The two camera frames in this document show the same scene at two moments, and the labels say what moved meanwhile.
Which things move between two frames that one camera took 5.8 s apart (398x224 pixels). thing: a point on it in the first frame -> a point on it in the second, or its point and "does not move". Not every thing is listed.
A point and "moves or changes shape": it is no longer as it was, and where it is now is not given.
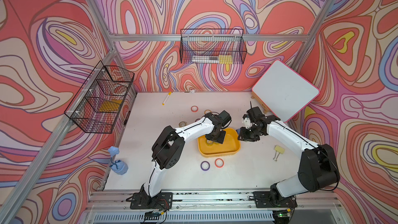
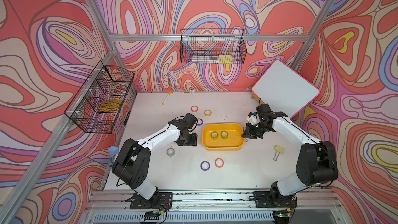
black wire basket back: (227, 46) does not move
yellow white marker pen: (167, 98) does not move
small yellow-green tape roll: (209, 142) moves or changes shape
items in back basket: (224, 59) does not move
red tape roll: (219, 163) does not move
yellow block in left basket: (110, 106) does not move
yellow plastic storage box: (209, 148) moves or changes shape
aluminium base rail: (214, 206) does not move
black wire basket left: (96, 105) does not move
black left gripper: (221, 139) -> (194, 141)
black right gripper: (244, 136) -> (248, 133)
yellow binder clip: (278, 150) does not move
